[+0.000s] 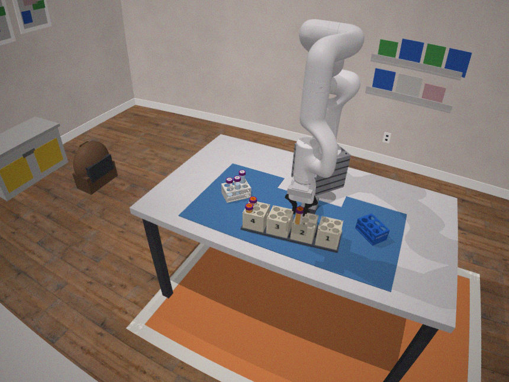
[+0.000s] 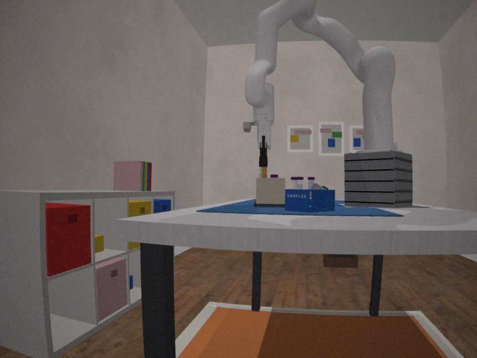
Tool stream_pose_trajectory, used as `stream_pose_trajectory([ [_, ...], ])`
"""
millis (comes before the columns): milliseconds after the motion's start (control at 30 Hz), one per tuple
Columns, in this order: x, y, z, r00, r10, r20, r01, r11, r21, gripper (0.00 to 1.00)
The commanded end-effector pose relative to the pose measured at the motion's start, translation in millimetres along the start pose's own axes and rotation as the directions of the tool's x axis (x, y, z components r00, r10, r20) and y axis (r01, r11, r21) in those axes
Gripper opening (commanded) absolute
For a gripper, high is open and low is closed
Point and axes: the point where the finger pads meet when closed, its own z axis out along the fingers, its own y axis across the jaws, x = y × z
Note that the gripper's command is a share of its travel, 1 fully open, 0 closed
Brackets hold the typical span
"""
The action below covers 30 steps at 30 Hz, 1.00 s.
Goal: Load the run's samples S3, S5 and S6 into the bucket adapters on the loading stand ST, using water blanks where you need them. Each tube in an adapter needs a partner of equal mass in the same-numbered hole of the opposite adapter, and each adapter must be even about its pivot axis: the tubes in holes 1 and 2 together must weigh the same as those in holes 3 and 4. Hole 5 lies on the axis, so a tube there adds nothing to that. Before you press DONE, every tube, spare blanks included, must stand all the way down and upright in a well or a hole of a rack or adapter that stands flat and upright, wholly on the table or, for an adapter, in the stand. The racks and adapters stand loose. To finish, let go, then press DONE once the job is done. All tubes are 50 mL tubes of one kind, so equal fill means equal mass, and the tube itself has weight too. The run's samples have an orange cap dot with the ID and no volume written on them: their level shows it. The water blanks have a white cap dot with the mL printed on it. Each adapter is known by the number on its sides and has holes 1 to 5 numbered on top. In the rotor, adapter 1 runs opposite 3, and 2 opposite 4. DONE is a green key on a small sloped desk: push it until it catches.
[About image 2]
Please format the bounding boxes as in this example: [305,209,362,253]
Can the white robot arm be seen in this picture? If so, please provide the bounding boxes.
[243,0,398,153]

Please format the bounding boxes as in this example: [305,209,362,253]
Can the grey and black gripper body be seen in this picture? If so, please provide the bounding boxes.
[254,121,273,150]

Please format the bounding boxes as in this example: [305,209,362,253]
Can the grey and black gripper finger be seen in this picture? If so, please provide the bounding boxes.
[259,136,267,167]

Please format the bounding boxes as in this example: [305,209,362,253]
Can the blue tube rack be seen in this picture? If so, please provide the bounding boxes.
[285,189,335,212]

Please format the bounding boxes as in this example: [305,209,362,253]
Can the blue flat mat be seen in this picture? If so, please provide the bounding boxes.
[197,199,404,217]

